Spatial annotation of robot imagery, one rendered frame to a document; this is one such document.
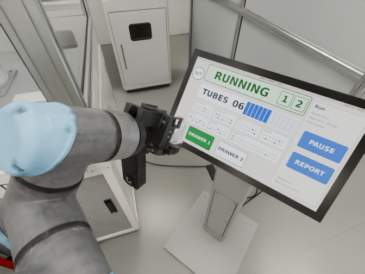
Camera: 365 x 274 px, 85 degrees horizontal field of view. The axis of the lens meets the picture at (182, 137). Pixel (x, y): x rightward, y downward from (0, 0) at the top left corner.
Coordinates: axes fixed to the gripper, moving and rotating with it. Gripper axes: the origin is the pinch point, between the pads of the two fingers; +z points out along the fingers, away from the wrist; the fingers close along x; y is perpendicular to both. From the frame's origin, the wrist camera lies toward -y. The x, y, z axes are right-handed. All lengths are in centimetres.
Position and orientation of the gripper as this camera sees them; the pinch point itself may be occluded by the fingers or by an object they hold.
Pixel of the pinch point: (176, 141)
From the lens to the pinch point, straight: 50.7
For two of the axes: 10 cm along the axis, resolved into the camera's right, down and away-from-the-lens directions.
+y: 3.7, -9.0, -2.1
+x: -8.1, -4.3, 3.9
